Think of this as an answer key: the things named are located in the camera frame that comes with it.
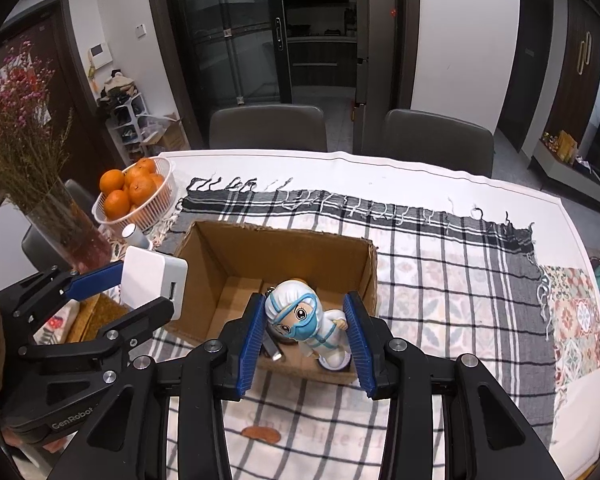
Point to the white charger block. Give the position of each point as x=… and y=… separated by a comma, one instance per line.
x=150, y=280

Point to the small reddish brown oval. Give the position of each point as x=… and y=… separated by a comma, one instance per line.
x=262, y=433

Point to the white wall intercom panel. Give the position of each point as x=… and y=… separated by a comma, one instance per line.
x=98, y=56

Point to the pile of oranges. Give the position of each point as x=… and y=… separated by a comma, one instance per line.
x=140, y=190

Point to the small white grey bottle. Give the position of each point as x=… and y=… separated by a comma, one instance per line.
x=132, y=235

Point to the yellow box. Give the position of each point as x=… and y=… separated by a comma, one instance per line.
x=566, y=145

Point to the silver metal cylinder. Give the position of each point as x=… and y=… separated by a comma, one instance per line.
x=272, y=350

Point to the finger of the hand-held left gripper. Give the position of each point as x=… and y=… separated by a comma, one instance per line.
x=130, y=325
x=92, y=280

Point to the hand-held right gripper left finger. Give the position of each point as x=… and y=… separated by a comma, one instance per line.
x=250, y=345

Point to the grey plaid fringed cloth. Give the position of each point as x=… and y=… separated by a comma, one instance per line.
x=430, y=285

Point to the dark framed glass sliding door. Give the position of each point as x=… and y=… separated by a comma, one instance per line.
x=230, y=35

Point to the white plastic fruit basket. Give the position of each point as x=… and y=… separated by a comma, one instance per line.
x=162, y=170

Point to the plain dark door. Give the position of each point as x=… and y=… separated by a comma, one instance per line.
x=525, y=70

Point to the small open cardboard carton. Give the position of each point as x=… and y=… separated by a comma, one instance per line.
x=170, y=135

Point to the glass vase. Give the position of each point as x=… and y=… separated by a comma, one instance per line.
x=70, y=230

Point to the brown cardboard box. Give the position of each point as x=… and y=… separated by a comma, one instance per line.
x=215, y=260

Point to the white suited doll figurine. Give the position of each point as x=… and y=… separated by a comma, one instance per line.
x=300, y=320

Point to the white shoe rack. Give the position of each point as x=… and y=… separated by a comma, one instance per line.
x=130, y=125

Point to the floral fabric tissue cover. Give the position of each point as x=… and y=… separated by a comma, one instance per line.
x=55, y=327

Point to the dark brown entrance door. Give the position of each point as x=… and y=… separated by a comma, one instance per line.
x=55, y=60

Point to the grey television cabinet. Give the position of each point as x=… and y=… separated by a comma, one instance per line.
x=570, y=180

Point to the woven wicker tissue box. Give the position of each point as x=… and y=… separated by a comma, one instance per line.
x=97, y=312

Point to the dried flower bouquet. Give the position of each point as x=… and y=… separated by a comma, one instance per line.
x=20, y=135

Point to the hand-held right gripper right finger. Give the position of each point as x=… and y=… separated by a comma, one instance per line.
x=362, y=345

